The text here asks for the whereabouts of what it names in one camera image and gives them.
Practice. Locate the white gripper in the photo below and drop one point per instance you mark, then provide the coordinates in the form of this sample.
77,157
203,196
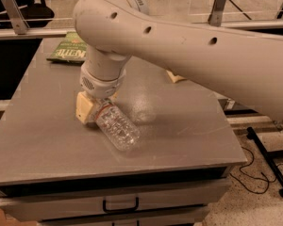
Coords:
101,87

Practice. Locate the clear plastic water bottle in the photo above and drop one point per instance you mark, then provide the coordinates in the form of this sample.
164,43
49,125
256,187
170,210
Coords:
118,128

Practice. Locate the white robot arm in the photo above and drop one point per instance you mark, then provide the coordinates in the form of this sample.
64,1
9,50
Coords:
244,66

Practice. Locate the green kettle chips bag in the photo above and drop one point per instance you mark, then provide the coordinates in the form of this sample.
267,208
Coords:
72,49

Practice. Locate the green and yellow sponge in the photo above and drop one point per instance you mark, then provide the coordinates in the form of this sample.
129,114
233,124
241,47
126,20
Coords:
175,78

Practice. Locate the grey drawer cabinet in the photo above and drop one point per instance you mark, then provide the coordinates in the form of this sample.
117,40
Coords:
172,197

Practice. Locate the black office chair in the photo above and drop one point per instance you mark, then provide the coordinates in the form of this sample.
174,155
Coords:
22,7

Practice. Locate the black stand leg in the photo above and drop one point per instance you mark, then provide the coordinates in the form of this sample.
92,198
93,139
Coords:
269,157

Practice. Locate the black drawer handle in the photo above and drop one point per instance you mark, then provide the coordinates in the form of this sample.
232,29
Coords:
120,207

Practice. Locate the left metal railing bracket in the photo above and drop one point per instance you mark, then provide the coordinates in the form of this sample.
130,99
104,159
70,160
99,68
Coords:
19,25

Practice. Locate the metal railing bracket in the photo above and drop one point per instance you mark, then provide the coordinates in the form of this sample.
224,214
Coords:
19,25
216,15

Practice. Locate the right metal railing bracket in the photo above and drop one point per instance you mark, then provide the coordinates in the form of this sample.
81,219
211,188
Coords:
216,15

